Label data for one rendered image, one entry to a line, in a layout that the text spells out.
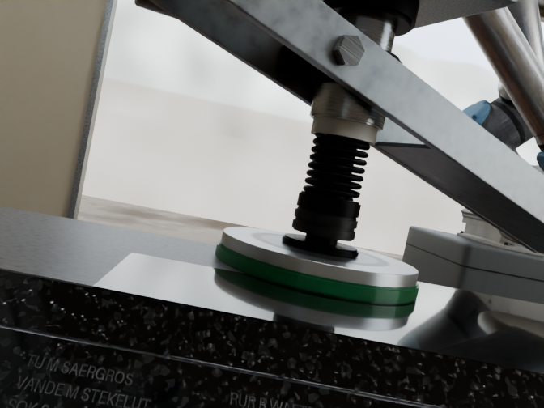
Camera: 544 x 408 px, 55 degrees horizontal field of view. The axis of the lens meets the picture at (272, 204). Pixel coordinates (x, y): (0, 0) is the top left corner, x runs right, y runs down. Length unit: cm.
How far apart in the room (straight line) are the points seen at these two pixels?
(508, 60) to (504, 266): 53
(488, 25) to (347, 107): 75
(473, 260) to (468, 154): 85
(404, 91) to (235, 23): 19
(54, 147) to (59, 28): 111
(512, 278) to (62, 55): 470
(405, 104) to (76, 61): 502
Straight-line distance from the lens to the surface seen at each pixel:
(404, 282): 52
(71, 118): 541
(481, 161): 62
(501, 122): 159
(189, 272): 46
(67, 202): 542
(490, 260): 146
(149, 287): 38
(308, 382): 35
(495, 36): 125
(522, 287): 152
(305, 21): 49
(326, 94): 55
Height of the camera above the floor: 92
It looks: 3 degrees down
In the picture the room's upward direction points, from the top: 12 degrees clockwise
